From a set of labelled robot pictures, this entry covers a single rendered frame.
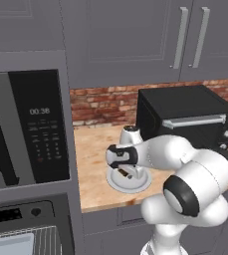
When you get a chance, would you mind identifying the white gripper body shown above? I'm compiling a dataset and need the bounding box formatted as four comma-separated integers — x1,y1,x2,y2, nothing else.
106,165,153,194

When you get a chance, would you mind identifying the black toaster oven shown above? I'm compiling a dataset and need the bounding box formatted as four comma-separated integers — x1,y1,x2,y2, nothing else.
135,84,228,152

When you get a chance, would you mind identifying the silver oven rack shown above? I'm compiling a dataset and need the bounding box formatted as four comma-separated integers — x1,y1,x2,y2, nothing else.
0,225,64,255

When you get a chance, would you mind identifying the pale grey oven tray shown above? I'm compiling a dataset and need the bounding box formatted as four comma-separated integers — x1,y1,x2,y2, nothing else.
0,232,36,255

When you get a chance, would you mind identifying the grey base cupboard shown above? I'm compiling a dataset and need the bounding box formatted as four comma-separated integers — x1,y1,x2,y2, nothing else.
81,187,228,255

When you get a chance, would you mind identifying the grey tall appliance cabinet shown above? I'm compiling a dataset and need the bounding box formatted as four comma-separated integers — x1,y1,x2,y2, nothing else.
0,49,86,255

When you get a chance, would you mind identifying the black built-in microwave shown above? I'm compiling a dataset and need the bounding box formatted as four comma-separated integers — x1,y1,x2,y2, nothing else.
0,69,72,192

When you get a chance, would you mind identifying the silver toaster oven handle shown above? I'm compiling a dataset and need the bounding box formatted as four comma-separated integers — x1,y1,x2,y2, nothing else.
161,114,227,130

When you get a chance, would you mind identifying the grey wall cupboard door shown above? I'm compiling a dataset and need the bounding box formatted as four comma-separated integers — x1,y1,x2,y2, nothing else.
179,0,228,83
59,0,195,90
0,0,68,54

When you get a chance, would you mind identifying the silver cupboard handle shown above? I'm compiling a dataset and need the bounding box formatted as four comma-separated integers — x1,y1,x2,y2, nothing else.
169,6,189,70
188,6,211,70

